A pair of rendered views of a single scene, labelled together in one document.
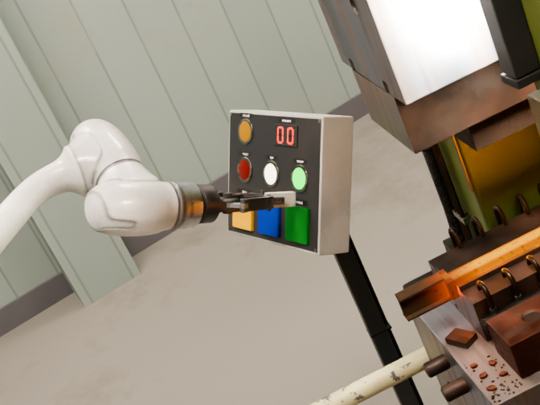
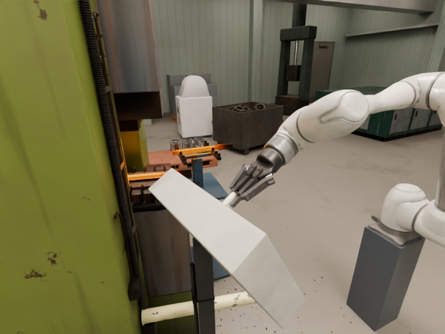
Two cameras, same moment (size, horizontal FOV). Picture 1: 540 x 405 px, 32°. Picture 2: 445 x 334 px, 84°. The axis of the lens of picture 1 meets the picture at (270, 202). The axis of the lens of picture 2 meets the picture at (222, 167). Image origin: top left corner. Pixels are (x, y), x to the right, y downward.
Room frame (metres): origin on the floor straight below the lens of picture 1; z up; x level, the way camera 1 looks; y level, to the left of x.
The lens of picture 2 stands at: (2.37, -0.11, 1.44)
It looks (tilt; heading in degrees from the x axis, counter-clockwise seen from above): 22 degrees down; 173
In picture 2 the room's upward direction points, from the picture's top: 1 degrees counter-clockwise
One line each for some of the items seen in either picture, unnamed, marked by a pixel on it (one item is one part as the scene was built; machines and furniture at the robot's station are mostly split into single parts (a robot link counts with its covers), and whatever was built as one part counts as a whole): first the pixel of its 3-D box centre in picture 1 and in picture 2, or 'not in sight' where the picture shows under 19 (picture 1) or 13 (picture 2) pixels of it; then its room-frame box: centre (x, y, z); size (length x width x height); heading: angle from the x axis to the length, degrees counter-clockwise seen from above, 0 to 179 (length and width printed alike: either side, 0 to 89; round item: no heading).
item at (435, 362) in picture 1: (436, 366); not in sight; (1.33, -0.14, 0.87); 0.04 x 0.03 x 0.03; 94
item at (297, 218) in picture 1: (299, 224); not in sight; (1.77, -0.04, 1.01); 0.07 x 0.05 x 0.07; 29
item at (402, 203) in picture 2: not in sight; (404, 205); (1.40, 0.93, 0.77); 0.18 x 0.16 x 0.22; 16
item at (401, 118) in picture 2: not in sight; (377, 109); (-3.04, 4.23, 0.41); 2.10 x 1.97 x 0.83; 108
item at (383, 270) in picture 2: not in sight; (381, 274); (1.39, 0.93, 0.30); 0.20 x 0.20 x 0.60; 16
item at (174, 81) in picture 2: not in sight; (192, 97); (-5.04, -0.04, 0.61); 1.23 x 0.82 x 1.22; 106
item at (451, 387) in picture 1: (455, 389); not in sight; (1.25, -0.14, 0.87); 0.04 x 0.03 x 0.03; 94
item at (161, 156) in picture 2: not in sight; (177, 154); (-1.41, -0.36, 0.16); 1.11 x 0.77 x 0.31; 106
